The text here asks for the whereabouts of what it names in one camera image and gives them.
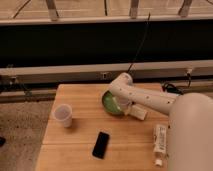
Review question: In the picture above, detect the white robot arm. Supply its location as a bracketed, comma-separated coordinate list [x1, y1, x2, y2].
[109, 73, 213, 171]

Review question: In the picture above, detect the green ceramic bowl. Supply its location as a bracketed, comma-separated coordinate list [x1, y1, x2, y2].
[102, 91, 123, 116]

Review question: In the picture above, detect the black hanging cable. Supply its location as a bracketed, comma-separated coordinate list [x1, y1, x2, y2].
[126, 12, 152, 75]

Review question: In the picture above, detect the black cable on floor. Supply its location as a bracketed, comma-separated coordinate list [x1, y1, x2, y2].
[161, 81, 184, 96]

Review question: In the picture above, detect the white tube with cap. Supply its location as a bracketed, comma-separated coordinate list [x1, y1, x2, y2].
[153, 124, 167, 167]

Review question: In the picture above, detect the black smartphone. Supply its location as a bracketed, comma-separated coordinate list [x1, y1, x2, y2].
[92, 132, 110, 159]

